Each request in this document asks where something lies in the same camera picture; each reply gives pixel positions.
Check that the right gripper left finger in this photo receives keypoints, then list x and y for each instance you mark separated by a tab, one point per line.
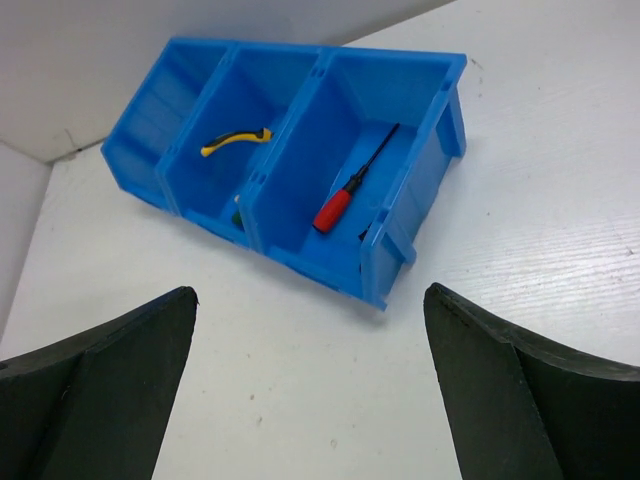
96	405

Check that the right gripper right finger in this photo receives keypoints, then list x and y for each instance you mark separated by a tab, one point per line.
522	406

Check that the red-handled screwdriver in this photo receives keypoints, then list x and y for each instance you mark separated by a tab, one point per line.
333	210

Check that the yellow-handled needle-nose pliers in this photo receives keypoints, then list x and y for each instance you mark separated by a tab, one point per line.
263	135

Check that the blue three-compartment plastic bin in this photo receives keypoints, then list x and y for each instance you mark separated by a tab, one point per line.
329	109

